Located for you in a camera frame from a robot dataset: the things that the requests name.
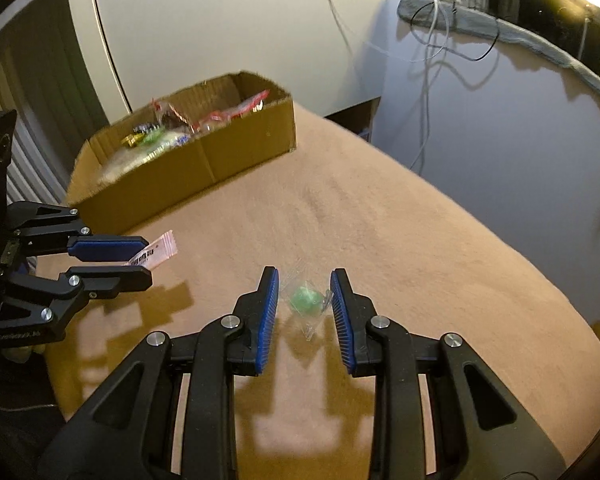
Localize yellow wrapped candy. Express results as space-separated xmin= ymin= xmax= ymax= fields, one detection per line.
xmin=121 ymin=133 xmax=144 ymax=148

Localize pink white snack packet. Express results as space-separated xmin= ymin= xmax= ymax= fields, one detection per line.
xmin=126 ymin=230 xmax=178 ymax=270

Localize white cable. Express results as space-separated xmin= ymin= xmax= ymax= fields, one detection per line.
xmin=314 ymin=0 xmax=454 ymax=176

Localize dark jujube red packet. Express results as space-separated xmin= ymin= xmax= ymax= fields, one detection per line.
xmin=152 ymin=101 xmax=193 ymax=134

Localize black cable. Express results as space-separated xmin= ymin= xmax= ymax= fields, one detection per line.
xmin=408 ymin=0 xmax=502 ymax=64

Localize red wrapped candy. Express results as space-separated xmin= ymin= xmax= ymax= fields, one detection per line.
xmin=193 ymin=90 xmax=270 ymax=134

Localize green candy clear wrapper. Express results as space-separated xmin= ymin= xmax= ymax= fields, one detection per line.
xmin=280 ymin=260 xmax=334 ymax=341

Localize brown cardboard box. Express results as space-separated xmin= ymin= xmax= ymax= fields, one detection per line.
xmin=66 ymin=72 xmax=296 ymax=234

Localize grey windowsill cloth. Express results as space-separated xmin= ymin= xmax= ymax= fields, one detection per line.
xmin=395 ymin=0 xmax=600 ymax=106

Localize snickers bar in box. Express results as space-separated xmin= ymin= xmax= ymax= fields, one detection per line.
xmin=132 ymin=122 xmax=160 ymax=136

